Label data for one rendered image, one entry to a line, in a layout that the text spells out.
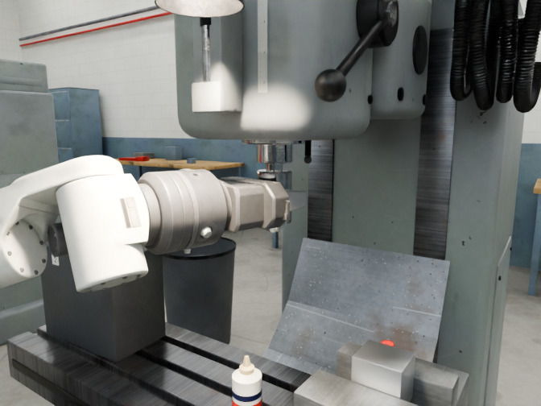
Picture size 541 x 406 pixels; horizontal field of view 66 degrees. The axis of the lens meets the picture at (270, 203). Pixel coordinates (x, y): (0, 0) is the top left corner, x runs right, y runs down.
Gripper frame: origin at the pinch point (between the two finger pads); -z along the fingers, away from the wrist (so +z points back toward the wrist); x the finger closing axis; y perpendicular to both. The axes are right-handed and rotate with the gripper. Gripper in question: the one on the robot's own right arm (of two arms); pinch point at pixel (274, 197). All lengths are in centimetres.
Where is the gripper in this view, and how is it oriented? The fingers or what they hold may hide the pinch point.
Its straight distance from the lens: 56.1
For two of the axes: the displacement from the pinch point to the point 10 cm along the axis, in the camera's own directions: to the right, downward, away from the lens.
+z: -7.4, 1.0, -6.6
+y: -0.1, 9.9, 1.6
